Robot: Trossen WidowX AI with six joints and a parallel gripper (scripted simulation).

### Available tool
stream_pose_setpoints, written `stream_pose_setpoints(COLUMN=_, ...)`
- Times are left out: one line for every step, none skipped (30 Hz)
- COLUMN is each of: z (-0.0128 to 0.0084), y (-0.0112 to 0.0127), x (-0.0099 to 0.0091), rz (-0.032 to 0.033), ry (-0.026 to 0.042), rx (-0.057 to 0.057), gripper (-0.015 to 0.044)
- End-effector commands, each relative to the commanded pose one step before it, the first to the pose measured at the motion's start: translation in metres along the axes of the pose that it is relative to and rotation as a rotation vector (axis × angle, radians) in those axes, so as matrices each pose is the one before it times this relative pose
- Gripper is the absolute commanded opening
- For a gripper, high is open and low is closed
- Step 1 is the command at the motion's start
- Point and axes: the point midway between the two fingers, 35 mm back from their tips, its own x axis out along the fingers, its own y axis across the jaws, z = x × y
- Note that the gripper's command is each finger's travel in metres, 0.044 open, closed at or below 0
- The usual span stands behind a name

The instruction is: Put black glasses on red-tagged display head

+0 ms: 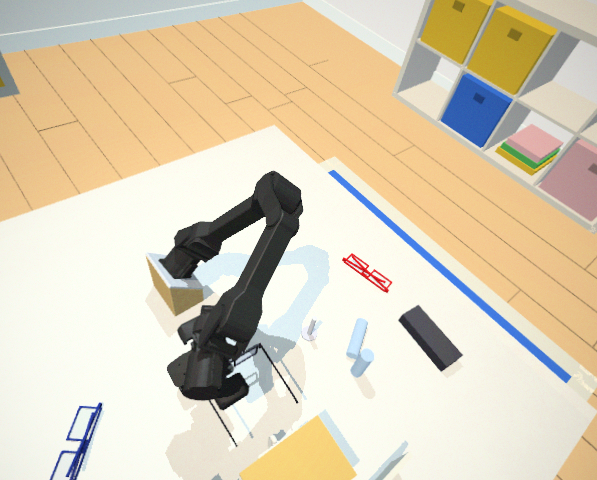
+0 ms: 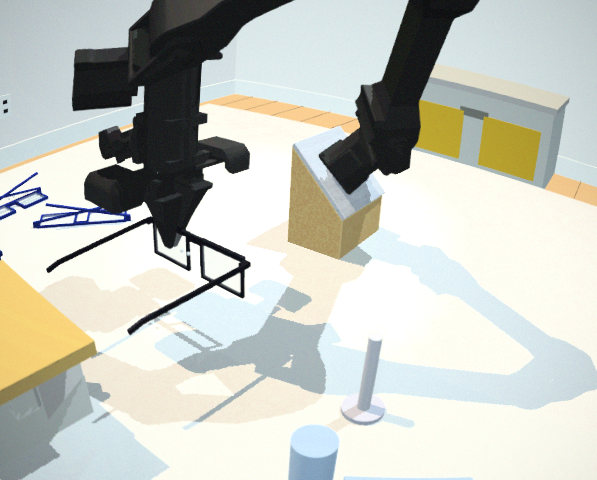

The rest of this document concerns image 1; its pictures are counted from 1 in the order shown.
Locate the black glasses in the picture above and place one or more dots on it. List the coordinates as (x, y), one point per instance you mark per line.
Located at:
(244, 356)

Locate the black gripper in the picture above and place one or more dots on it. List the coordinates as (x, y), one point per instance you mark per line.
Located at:
(233, 388)

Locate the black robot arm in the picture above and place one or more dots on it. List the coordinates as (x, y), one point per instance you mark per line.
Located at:
(198, 375)

